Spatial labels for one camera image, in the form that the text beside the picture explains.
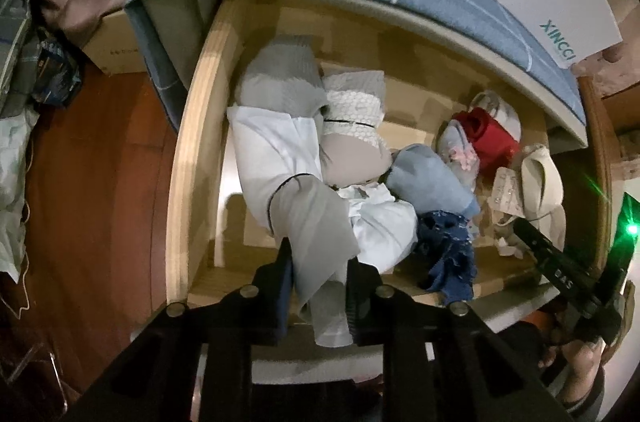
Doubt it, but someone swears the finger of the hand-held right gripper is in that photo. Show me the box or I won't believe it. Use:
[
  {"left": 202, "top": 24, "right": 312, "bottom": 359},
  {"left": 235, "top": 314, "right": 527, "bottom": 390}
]
[{"left": 510, "top": 217, "right": 628, "bottom": 318}]

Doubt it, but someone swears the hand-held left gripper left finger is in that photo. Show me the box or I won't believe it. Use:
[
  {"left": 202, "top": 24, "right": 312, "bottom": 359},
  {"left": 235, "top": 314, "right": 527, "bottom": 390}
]
[{"left": 65, "top": 236, "right": 296, "bottom": 422}]

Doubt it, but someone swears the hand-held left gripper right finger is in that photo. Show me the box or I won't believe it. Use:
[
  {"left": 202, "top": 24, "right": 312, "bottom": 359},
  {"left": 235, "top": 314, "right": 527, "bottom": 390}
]
[{"left": 345, "top": 259, "right": 576, "bottom": 422}]

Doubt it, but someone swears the cream bra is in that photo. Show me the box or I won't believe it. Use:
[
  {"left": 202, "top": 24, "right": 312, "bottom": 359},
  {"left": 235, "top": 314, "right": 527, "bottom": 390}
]
[{"left": 487, "top": 145, "right": 568, "bottom": 253}]

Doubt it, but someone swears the red underwear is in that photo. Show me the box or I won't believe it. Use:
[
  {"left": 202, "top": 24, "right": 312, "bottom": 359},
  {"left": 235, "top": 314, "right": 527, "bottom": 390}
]
[{"left": 450, "top": 106, "right": 522, "bottom": 175}]

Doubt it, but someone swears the wooden drawer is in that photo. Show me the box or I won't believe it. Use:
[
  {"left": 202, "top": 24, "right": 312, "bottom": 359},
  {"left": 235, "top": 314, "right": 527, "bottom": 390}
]
[{"left": 165, "top": 0, "right": 608, "bottom": 353}]

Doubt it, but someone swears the white honeycomb beige underwear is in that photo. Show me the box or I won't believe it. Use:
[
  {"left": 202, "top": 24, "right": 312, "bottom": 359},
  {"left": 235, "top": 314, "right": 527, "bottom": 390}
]
[{"left": 320, "top": 70, "right": 396, "bottom": 185}]

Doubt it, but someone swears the dark blue patterned underwear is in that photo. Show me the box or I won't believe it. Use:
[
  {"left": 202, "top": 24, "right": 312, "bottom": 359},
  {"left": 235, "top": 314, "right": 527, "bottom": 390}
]
[{"left": 415, "top": 209, "right": 476, "bottom": 305}]

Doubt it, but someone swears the grey ribbed underwear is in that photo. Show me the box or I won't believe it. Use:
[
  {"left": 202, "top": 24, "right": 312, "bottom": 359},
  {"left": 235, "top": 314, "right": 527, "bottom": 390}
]
[{"left": 235, "top": 33, "right": 331, "bottom": 118}]

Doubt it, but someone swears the person's right hand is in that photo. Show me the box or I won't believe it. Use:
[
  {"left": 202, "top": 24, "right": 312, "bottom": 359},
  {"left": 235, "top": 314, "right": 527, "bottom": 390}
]
[{"left": 537, "top": 327, "right": 608, "bottom": 403}]

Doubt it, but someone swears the white plastic bag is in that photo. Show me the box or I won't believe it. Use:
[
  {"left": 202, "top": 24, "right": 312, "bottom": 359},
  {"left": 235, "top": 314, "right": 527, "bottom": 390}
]
[{"left": 0, "top": 107, "right": 41, "bottom": 285}]

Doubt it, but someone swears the brown cardboard box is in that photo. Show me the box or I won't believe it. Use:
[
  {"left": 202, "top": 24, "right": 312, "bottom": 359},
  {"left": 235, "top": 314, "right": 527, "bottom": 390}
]
[{"left": 82, "top": 5, "right": 151, "bottom": 77}]

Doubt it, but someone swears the dark blue packet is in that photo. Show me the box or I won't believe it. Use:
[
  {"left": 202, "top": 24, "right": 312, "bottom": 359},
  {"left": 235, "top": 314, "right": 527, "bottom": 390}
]
[{"left": 32, "top": 27, "right": 83, "bottom": 106}]

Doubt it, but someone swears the grey plaid cloth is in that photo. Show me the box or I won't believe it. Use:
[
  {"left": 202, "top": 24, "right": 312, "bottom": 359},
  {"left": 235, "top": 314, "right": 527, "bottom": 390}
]
[{"left": 0, "top": 0, "right": 41, "bottom": 118}]

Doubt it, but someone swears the wooden bed frame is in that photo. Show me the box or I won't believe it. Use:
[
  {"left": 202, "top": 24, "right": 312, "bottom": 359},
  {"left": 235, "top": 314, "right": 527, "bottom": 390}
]
[{"left": 575, "top": 75, "right": 616, "bottom": 253}]

